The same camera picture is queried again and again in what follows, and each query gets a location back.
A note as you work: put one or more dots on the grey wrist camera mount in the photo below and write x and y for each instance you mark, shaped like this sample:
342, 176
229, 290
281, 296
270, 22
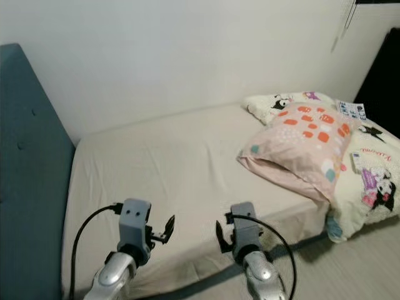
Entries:
135, 222
247, 231

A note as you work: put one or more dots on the dark window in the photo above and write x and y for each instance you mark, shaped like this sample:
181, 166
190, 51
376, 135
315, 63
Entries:
378, 2

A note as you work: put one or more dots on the blue upholstered headboard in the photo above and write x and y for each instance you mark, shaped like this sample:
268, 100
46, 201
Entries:
31, 187

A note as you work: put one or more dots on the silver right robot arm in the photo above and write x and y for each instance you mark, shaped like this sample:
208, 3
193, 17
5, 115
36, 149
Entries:
262, 278

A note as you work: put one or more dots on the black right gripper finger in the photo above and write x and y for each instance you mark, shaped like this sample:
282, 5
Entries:
222, 240

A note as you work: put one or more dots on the cream cartoon-print comforter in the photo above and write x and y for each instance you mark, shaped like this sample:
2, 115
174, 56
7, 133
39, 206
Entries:
350, 215

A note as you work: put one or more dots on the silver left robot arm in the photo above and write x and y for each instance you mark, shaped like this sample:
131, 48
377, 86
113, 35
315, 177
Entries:
119, 278

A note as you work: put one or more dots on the white green small box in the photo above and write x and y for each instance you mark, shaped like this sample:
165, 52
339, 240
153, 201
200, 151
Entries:
360, 162

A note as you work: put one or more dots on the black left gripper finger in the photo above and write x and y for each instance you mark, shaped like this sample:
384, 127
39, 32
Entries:
168, 228

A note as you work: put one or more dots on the black wardrobe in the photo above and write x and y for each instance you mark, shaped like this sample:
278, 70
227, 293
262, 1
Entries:
381, 81

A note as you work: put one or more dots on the thin grey hanging rod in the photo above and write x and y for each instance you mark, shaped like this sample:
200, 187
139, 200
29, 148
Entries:
349, 15

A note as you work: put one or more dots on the bed with white sheet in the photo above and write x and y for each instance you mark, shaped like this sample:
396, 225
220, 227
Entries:
162, 162

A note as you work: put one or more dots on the white book blue lettering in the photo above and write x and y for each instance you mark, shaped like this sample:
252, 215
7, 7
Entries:
351, 110

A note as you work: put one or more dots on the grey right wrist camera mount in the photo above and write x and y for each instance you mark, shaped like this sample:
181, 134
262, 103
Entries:
247, 231

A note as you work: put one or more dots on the pink orange-patterned pillow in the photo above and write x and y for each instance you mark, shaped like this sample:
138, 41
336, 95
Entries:
294, 144

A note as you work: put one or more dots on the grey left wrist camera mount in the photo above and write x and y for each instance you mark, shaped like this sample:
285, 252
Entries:
135, 222

